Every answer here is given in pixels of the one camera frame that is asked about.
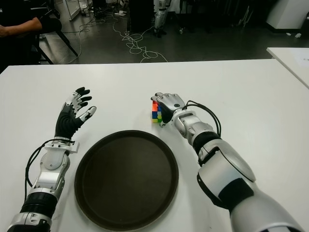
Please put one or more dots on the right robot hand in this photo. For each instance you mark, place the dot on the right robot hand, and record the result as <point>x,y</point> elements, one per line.
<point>172,101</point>

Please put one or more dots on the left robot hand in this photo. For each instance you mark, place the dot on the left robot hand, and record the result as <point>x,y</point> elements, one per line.
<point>65,120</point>

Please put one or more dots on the multicoloured Rubik's cube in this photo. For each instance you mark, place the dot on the multicoloured Rubik's cube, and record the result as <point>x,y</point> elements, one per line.
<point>155,113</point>

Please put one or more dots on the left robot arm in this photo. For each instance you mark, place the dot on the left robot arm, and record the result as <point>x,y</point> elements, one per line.
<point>48,169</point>

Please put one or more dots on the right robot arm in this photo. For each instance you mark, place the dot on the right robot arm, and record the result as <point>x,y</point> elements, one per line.
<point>229,174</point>

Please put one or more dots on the black chair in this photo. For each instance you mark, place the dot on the black chair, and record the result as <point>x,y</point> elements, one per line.
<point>67,43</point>

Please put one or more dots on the round dark brown tray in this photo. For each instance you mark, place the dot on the round dark brown tray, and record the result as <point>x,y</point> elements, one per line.
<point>126,180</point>

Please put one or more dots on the black cabinet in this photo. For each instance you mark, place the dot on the black cabinet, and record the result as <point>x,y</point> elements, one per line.
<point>141,14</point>

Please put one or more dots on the white power strip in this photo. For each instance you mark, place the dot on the white power strip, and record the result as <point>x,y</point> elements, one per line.
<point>120,13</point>

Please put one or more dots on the seated person black shirt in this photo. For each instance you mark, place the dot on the seated person black shirt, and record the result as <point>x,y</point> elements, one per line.
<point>24,25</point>

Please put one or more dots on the white shelf unit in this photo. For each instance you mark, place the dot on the white shelf unit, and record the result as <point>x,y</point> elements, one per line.
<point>72,9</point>

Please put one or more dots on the white side table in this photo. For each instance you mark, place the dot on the white side table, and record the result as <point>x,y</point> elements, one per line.
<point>289,62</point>

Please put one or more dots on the small white floor box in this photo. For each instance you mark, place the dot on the small white floor box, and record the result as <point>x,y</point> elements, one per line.
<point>298,35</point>

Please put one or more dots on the white machine base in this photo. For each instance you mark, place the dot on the white machine base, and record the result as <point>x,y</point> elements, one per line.
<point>287,14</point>

